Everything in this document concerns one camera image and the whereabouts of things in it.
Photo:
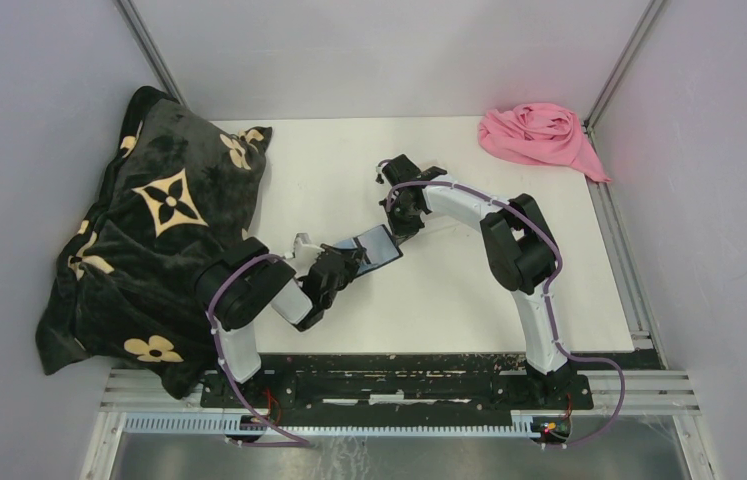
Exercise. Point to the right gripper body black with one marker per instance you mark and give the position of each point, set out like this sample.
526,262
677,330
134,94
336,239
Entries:
402,222

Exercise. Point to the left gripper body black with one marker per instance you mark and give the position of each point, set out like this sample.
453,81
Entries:
349,274

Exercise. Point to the black leather card holder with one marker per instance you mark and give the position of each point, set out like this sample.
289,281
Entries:
379,248

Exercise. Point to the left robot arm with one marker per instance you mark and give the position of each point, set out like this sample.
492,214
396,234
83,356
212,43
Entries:
300,286

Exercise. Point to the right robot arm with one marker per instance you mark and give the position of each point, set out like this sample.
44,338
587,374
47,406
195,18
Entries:
520,250

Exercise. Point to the pink crumpled cloth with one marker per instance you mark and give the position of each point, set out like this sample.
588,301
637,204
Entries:
540,134

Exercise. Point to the black floral pillow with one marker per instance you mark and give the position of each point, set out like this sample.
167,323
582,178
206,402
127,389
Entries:
178,193

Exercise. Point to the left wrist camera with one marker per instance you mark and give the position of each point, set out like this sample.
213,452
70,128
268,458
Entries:
303,249

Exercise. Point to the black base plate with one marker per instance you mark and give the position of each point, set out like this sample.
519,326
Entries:
401,390

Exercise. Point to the aluminium frame rail right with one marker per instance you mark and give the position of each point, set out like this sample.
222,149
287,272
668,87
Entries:
652,13

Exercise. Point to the aluminium frame rail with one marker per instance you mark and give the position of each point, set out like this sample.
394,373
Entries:
151,52
652,13

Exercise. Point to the aluminium frame rail left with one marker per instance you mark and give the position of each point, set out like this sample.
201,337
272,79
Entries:
151,52

